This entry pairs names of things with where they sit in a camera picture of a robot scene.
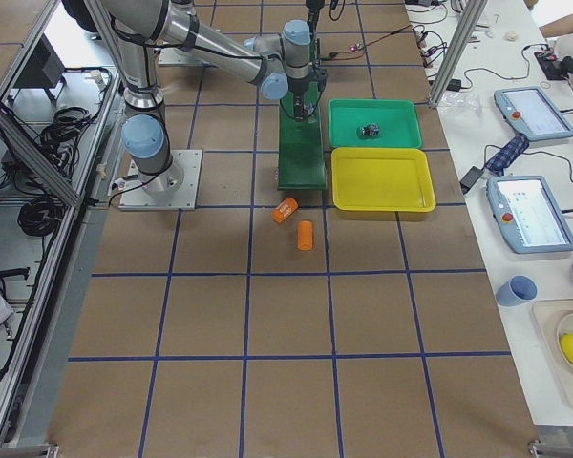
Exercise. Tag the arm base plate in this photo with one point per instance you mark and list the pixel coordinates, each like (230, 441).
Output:
(175, 189)

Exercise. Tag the plain orange cylinder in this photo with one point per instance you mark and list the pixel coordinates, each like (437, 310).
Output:
(305, 235)

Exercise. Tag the blue plaid cloth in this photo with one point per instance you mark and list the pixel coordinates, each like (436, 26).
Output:
(507, 154)

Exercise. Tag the green conveyor belt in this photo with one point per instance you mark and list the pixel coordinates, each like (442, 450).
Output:
(301, 162)

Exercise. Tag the teach pendant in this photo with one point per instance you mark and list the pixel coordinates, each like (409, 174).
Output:
(528, 216)
(530, 112)

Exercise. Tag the blue plastic cup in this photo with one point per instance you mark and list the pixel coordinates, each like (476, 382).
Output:
(518, 290)

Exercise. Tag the aluminium frame strut left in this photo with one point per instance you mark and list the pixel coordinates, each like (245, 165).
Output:
(22, 147)

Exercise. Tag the black adapter on table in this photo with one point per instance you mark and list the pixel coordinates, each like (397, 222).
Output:
(470, 178)

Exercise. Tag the green push button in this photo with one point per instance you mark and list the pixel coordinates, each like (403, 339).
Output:
(308, 109)
(369, 131)

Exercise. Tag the aluminium frame strut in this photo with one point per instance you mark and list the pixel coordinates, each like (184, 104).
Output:
(466, 24)
(22, 147)

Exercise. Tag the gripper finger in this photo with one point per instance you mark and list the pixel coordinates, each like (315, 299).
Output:
(299, 107)

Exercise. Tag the aluminium frame strut right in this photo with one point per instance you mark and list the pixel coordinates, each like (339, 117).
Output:
(466, 24)

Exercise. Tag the yellow plastic tray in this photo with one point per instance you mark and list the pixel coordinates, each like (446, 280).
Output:
(381, 179)

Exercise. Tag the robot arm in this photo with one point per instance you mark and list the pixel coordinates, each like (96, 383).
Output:
(285, 67)

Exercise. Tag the beige tray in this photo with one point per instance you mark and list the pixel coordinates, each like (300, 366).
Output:
(547, 315)

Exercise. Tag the orange cylinder with 4680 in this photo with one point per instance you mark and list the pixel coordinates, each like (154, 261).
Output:
(284, 210)

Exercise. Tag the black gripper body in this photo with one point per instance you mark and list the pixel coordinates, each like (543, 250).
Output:
(297, 89)

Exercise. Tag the green plastic tray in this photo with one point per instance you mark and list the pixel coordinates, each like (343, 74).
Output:
(397, 119)

